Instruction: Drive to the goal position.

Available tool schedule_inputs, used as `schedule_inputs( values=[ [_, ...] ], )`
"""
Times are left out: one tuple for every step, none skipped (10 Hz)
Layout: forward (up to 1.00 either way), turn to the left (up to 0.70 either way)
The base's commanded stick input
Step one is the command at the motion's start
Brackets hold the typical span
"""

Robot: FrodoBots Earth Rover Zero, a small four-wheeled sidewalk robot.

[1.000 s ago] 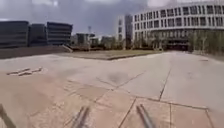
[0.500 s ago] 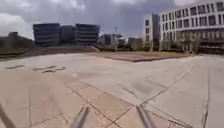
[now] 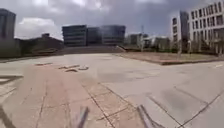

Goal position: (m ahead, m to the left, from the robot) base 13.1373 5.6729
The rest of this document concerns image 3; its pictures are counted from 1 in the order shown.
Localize grey multi-storey building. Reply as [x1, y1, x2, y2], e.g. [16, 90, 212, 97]
[0, 8, 17, 42]

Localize glass office building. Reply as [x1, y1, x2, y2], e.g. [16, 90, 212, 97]
[61, 24, 127, 47]

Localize robot's own part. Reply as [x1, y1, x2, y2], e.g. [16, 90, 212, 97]
[136, 104, 158, 128]
[75, 106, 91, 128]

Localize grey stone slab plaza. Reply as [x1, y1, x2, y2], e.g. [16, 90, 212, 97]
[0, 53, 224, 128]

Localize row of trees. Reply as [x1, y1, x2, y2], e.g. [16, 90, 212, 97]
[0, 37, 64, 58]

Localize low dark building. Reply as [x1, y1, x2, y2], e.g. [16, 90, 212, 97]
[15, 32, 65, 52]

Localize loose paving slabs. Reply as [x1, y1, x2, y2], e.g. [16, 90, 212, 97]
[57, 63, 90, 73]

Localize raised reddish bed with kerb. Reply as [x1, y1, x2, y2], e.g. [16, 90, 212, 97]
[114, 51, 224, 67]

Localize white multi-storey building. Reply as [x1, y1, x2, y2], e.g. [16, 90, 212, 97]
[171, 1, 224, 55]

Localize wide stone stairs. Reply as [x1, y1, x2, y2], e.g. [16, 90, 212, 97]
[59, 45, 127, 55]

